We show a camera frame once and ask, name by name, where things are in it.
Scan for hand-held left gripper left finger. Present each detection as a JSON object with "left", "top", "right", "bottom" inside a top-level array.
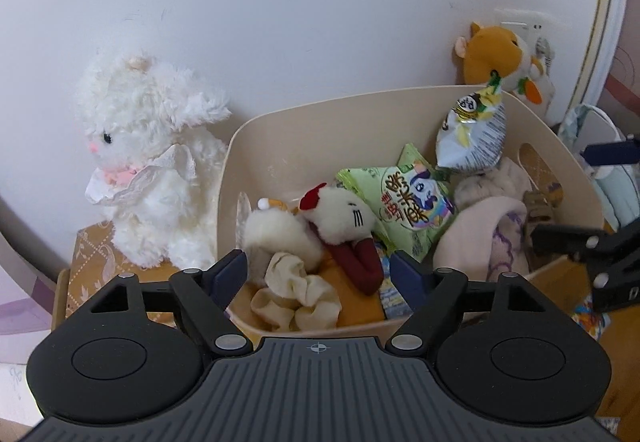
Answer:
[{"left": 82, "top": 249, "right": 253, "bottom": 356}]

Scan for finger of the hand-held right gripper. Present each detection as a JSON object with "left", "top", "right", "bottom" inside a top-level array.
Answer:
[
  {"left": 582, "top": 134, "right": 640, "bottom": 169},
  {"left": 530, "top": 222, "right": 640, "bottom": 315}
]

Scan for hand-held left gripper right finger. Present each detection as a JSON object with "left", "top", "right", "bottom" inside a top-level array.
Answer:
[{"left": 387, "top": 250, "right": 561, "bottom": 356}]

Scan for blue white tissue packet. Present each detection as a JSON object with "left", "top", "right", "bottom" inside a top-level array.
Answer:
[{"left": 375, "top": 242, "right": 416, "bottom": 320}]

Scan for brown hair claw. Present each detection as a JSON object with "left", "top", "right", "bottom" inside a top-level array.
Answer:
[{"left": 522, "top": 189, "right": 556, "bottom": 233}]

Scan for cream scrunchie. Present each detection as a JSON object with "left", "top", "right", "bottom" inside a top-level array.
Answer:
[{"left": 250, "top": 252, "right": 343, "bottom": 333}]

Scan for lilac fuzzy sock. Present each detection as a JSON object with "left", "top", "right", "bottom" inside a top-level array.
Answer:
[{"left": 432, "top": 197, "right": 531, "bottom": 283}]

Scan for green snack bag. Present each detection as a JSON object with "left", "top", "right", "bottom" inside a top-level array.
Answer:
[{"left": 336, "top": 143, "right": 458, "bottom": 263}]

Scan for white red cat plush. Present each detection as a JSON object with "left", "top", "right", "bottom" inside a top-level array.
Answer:
[{"left": 299, "top": 182, "right": 386, "bottom": 297}]

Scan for beige fuzzy sock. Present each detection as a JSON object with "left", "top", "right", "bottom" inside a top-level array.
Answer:
[{"left": 455, "top": 156, "right": 533, "bottom": 213}]

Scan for silver printed snack bag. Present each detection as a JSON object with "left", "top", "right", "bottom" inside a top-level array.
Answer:
[{"left": 435, "top": 71, "right": 508, "bottom": 173}]

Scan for beige plastic basket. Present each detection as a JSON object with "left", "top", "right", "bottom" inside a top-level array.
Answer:
[{"left": 215, "top": 84, "right": 608, "bottom": 338}]

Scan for blue printed candy packet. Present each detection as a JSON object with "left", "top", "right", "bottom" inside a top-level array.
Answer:
[{"left": 570, "top": 302, "right": 612, "bottom": 343}]

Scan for white plush lamb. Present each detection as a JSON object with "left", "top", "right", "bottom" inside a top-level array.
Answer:
[{"left": 75, "top": 49, "right": 233, "bottom": 270}]

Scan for orange hamster plush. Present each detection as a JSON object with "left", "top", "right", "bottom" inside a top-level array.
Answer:
[{"left": 454, "top": 21, "right": 556, "bottom": 120}]

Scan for white power plug cable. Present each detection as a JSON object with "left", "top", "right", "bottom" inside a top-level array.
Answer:
[{"left": 532, "top": 37, "right": 556, "bottom": 73}]

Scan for white wall socket panel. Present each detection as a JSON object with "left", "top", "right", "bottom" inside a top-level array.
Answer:
[{"left": 492, "top": 9, "right": 556, "bottom": 53}]

